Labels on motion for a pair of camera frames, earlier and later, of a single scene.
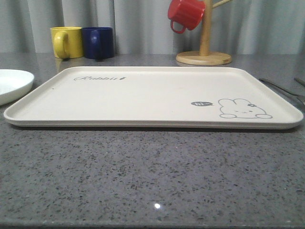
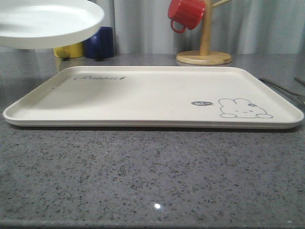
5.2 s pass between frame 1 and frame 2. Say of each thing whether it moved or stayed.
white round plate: moved
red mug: stayed
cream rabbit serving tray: stayed
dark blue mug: stayed
